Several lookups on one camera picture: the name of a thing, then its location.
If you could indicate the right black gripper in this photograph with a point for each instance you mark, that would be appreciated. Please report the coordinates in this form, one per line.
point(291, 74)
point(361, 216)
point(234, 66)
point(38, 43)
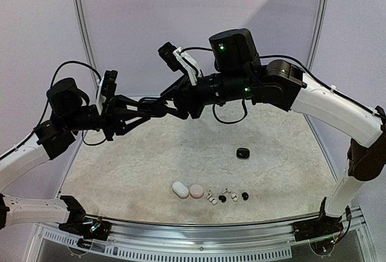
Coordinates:
point(189, 98)

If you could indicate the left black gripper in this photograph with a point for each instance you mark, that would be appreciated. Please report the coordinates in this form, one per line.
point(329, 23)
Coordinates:
point(110, 119)

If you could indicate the pink round earbud case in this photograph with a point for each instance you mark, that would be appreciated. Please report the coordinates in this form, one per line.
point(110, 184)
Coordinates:
point(196, 191)

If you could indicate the black earbud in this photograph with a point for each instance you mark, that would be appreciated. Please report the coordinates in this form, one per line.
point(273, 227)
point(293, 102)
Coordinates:
point(222, 198)
point(245, 196)

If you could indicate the black oval earbud case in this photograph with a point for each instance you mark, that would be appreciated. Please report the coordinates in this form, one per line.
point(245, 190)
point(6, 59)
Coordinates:
point(146, 103)

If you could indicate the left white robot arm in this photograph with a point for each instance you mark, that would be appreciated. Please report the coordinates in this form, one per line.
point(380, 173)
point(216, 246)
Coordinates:
point(71, 112)

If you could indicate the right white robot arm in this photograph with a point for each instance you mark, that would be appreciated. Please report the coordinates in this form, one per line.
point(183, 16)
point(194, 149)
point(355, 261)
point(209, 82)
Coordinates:
point(288, 85)

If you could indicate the white oval earbud case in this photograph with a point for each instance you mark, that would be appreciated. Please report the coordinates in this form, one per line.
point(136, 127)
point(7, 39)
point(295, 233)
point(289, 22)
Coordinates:
point(180, 189)

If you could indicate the white earbud lower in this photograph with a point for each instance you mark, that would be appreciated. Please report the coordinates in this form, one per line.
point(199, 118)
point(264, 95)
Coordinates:
point(213, 201)

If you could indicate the white stem earbud right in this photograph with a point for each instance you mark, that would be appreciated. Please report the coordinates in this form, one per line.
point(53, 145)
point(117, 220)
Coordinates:
point(234, 197)

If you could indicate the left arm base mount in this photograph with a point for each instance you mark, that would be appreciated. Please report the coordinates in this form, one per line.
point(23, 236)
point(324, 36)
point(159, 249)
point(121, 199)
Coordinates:
point(83, 224)

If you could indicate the left aluminium frame post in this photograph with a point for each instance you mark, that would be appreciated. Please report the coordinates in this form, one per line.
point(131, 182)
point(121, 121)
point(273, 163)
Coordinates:
point(84, 34)

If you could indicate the aluminium front rail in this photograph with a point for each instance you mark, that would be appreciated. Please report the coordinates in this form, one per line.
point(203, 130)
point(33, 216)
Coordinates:
point(266, 241)

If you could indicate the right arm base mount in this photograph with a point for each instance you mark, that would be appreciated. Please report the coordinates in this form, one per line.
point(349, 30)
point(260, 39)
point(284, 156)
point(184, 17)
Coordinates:
point(322, 225)

